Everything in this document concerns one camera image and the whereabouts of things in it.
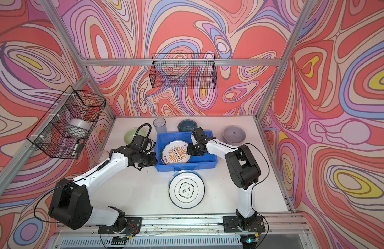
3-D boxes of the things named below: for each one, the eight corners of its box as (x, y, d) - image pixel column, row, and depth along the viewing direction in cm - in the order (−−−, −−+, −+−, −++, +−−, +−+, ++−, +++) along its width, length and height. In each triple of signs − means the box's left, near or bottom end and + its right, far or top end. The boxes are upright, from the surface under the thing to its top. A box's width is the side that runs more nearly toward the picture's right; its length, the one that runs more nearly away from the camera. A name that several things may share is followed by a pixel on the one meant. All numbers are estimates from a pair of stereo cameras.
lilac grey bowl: (219, 137, 110) (220, 132, 105) (230, 127, 116) (232, 122, 111) (237, 150, 103) (239, 145, 98) (248, 139, 109) (250, 133, 104)
